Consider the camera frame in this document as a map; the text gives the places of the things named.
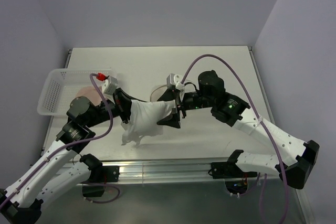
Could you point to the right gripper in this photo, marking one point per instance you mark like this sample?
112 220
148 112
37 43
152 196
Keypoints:
171 119

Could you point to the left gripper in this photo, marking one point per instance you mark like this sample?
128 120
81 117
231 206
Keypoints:
123 101

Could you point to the white bra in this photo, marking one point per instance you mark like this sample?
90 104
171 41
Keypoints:
143 120

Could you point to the pink bra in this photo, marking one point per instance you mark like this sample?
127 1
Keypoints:
90 93

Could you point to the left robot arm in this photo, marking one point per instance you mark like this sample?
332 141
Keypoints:
23 201

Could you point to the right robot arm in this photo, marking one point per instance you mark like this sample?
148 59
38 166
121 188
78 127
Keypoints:
297 157

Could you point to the white plastic basket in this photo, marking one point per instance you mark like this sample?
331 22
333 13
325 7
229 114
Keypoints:
58 97

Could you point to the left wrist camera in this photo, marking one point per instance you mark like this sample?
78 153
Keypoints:
109 85

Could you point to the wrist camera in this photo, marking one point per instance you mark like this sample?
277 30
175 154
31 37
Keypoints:
109 85
174 82

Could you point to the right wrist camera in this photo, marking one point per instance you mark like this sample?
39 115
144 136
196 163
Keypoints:
174 82

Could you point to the aluminium frame rail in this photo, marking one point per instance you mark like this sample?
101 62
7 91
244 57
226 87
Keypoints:
149 172

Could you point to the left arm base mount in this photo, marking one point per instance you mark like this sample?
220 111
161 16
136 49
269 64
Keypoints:
100 176

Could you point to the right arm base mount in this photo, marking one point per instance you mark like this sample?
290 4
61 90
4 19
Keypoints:
238 180

